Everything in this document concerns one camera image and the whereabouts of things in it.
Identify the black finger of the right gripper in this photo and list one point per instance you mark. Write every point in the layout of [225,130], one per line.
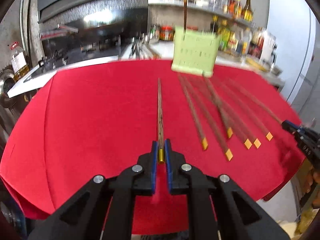
[291,128]

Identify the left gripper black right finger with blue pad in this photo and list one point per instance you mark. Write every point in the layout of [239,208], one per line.
[218,208]

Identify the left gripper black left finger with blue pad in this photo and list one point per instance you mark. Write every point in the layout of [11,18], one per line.
[103,207]

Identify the steel utensils on counter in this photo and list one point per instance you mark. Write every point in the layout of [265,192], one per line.
[141,50]

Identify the red table cloth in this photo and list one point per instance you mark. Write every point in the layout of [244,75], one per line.
[100,119]

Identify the white refrigerator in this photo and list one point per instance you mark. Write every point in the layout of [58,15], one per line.
[295,26]

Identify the green yellow sauce bottle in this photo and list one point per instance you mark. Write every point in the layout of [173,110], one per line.
[224,31]

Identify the green plastic utensil holder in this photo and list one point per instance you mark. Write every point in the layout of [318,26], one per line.
[195,52]

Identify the brown bottle on shelf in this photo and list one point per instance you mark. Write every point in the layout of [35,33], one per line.
[247,13]

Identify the red lid sauce jar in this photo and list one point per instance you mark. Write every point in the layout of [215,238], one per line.
[166,33]

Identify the steel pot left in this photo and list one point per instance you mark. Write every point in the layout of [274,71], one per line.
[7,82]

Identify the cooking oil bottle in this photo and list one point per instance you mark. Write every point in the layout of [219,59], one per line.
[18,61]

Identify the black gas stove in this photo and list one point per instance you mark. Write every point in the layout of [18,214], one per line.
[63,58]

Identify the steel range hood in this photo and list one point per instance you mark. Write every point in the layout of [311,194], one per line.
[54,12]

